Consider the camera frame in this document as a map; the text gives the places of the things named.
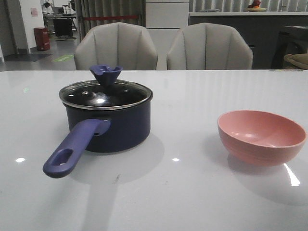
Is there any glass lid with blue knob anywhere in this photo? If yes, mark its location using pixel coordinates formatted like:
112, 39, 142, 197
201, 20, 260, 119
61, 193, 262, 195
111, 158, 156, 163
59, 65, 153, 111

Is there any pink bowl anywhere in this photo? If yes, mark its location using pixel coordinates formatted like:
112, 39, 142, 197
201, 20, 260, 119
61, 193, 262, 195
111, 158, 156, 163
218, 110, 308, 167

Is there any dark blue saucepan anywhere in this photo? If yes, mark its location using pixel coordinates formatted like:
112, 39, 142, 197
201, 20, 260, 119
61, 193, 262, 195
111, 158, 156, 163
43, 100, 151, 178

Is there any left grey chair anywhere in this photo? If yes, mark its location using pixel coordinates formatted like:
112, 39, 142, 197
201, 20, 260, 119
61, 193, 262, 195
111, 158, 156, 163
74, 22, 158, 70

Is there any grey chair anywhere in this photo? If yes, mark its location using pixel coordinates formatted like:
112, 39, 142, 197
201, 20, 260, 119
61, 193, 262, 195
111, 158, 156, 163
74, 22, 158, 70
167, 23, 253, 70

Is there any right grey chair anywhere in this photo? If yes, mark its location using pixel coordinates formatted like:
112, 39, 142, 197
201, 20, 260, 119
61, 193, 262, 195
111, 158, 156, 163
167, 23, 253, 70

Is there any white drawer cabinet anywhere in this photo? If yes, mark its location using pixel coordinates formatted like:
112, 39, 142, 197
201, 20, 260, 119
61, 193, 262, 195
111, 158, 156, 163
145, 0, 190, 70

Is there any red barrier belt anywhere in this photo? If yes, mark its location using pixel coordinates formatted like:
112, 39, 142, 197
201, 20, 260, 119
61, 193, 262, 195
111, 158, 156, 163
83, 15, 139, 21

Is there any black office desk background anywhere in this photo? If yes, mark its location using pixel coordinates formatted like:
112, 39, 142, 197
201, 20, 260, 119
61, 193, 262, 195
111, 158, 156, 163
43, 14, 77, 39

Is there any dark grey counter cabinet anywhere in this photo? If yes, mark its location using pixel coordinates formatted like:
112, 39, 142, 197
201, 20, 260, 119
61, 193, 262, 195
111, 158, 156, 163
189, 12, 308, 69

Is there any red trash bin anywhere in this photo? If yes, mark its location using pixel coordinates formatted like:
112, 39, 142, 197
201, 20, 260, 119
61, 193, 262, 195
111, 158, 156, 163
34, 27, 50, 51

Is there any fruit plate on counter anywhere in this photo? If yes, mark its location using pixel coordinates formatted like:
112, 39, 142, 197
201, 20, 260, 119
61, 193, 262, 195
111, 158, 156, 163
246, 0, 267, 12

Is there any olive cushion seat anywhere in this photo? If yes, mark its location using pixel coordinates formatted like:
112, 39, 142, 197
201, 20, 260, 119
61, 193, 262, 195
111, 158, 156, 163
283, 53, 308, 70

